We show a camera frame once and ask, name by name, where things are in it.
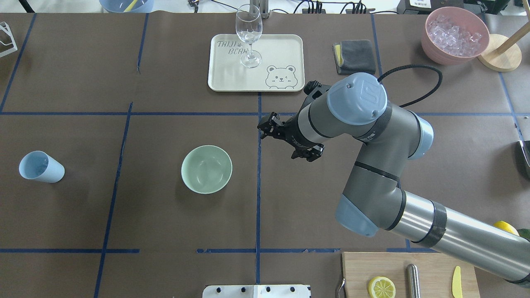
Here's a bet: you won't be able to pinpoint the blue bowl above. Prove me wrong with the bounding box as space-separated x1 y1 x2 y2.
99 0 155 13

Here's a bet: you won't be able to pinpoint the light blue plastic cup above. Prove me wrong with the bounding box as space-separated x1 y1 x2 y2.
19 151 65 183

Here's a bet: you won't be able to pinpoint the half lemon slice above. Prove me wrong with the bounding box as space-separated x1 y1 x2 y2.
367 276 396 298

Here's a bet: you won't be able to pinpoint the yellow plastic fork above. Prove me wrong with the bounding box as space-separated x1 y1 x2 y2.
123 0 138 13

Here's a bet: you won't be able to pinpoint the grey folded cloth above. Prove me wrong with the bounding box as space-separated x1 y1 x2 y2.
332 40 376 75

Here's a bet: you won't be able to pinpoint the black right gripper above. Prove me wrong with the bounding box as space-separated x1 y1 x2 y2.
257 80 331 162

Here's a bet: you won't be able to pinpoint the wooden cutting board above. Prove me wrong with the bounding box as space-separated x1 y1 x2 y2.
342 252 481 298

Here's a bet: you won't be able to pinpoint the yellow lemon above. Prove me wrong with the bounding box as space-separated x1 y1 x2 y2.
493 221 519 236

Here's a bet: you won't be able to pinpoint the yellow plastic knife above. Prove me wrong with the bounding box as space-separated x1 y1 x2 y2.
452 266 463 298

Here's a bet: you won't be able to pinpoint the cream bear serving tray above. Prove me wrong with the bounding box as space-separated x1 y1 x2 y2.
207 34 305 92

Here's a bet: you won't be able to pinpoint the pink bowl with ice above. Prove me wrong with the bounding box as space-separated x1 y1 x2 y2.
422 6 490 65

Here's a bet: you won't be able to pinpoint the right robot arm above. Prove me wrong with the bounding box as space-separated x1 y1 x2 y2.
257 73 530 287

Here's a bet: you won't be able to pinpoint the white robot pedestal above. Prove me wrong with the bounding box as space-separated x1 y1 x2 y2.
202 284 312 298

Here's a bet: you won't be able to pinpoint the metal ice scoop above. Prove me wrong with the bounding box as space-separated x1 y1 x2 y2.
516 141 530 180

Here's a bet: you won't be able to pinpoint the ice cubes in bowl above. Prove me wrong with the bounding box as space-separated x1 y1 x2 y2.
426 15 483 57

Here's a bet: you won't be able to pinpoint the wooden round stand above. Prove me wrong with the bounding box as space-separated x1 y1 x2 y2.
478 22 530 72

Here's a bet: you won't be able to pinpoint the white wire cup rack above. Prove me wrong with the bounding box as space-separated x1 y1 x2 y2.
0 22 18 57

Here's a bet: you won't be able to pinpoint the clear wine glass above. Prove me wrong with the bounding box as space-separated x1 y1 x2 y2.
235 4 263 68

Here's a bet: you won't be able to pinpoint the mint green bowl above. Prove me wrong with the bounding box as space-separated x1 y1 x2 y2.
181 145 233 195

